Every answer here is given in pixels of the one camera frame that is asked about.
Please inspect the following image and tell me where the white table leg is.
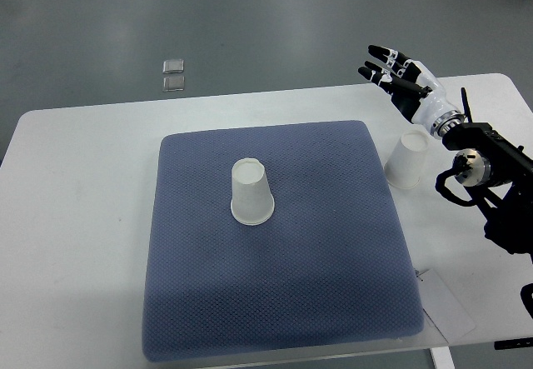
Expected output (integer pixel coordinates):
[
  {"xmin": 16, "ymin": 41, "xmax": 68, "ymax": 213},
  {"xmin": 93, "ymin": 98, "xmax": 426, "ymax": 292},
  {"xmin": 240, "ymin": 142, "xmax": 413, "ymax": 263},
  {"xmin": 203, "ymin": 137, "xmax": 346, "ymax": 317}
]
[{"xmin": 430, "ymin": 347, "xmax": 456, "ymax": 369}]

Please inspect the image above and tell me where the black table control panel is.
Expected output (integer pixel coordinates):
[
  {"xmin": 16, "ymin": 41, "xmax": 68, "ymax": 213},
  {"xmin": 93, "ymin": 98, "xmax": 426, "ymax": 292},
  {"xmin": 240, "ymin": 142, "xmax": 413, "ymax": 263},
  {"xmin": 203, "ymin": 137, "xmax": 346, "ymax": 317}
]
[{"xmin": 494, "ymin": 337, "xmax": 533, "ymax": 351}]

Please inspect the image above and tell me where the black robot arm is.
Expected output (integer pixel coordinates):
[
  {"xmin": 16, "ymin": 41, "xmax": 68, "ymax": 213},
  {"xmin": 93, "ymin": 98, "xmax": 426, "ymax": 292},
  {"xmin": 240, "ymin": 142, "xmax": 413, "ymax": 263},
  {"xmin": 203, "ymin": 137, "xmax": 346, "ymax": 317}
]
[{"xmin": 436, "ymin": 89, "xmax": 532, "ymax": 256}]

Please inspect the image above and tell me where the blue grey foam cushion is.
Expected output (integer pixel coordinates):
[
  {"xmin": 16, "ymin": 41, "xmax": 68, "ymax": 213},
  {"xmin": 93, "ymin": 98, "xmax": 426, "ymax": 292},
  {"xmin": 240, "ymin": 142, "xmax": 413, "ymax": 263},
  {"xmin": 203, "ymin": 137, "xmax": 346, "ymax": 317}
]
[{"xmin": 142, "ymin": 121, "xmax": 424, "ymax": 362}]

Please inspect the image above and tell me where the white paper tag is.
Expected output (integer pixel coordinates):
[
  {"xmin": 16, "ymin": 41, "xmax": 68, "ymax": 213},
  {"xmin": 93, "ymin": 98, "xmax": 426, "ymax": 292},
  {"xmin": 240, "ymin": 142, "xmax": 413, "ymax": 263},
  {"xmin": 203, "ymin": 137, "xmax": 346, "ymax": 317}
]
[{"xmin": 417, "ymin": 269, "xmax": 476, "ymax": 343}]

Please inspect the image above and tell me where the white paper cup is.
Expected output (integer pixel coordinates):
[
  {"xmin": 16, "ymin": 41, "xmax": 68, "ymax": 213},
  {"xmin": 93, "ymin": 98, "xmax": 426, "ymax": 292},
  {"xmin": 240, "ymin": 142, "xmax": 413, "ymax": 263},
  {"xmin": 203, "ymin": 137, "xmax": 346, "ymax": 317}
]
[
  {"xmin": 231, "ymin": 157, "xmax": 275, "ymax": 226},
  {"xmin": 383, "ymin": 130, "xmax": 429, "ymax": 190}
]

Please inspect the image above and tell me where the upper metal floor plate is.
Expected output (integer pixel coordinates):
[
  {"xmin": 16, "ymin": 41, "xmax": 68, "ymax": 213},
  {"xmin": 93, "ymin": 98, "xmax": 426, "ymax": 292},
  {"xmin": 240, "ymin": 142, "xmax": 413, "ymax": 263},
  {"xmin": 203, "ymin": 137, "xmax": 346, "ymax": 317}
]
[{"xmin": 162, "ymin": 58, "xmax": 184, "ymax": 74}]

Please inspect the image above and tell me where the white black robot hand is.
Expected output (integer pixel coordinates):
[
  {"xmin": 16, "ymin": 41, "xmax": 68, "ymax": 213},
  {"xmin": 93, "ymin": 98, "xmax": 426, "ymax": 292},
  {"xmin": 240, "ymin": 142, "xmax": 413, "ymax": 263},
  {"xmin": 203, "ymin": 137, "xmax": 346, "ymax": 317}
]
[{"xmin": 358, "ymin": 45, "xmax": 465, "ymax": 139}]

